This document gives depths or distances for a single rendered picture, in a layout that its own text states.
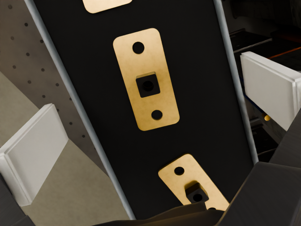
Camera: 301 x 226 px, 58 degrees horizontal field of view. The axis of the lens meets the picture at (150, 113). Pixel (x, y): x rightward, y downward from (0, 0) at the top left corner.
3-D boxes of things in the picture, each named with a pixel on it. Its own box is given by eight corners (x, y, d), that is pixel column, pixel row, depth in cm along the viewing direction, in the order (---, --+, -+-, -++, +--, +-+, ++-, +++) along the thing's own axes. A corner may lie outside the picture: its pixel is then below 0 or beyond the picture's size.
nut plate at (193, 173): (233, 207, 28) (236, 216, 27) (201, 224, 29) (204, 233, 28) (188, 150, 26) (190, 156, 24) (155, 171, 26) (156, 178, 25)
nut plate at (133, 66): (180, 120, 24) (182, 126, 23) (139, 130, 25) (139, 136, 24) (157, 26, 21) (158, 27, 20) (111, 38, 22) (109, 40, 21)
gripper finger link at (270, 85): (293, 80, 11) (311, 76, 11) (239, 53, 18) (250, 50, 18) (298, 143, 12) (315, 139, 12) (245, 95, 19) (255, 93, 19)
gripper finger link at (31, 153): (32, 205, 13) (17, 208, 13) (69, 139, 20) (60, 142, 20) (4, 153, 12) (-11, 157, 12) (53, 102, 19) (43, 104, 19)
